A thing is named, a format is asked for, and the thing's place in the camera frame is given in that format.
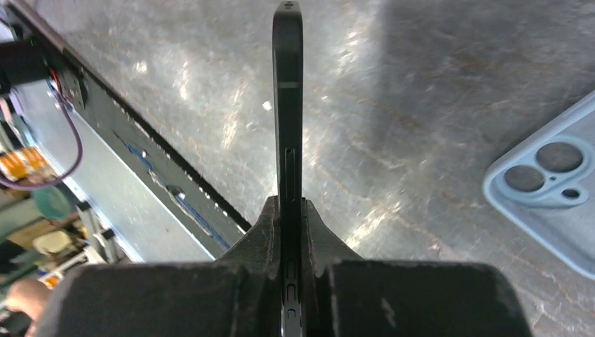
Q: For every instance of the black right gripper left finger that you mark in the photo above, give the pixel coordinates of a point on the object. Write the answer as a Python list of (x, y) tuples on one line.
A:
[(236, 295)]

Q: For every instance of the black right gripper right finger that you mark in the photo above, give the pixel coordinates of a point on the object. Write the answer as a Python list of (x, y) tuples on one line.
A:
[(347, 295)]

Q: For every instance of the light blue phone case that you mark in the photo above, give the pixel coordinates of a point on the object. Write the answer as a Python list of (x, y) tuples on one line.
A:
[(560, 213)]

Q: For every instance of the black smartphone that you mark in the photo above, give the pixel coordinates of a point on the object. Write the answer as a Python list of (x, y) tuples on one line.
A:
[(287, 56)]

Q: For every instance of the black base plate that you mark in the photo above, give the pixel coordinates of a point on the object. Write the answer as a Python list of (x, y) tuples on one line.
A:
[(158, 207)]

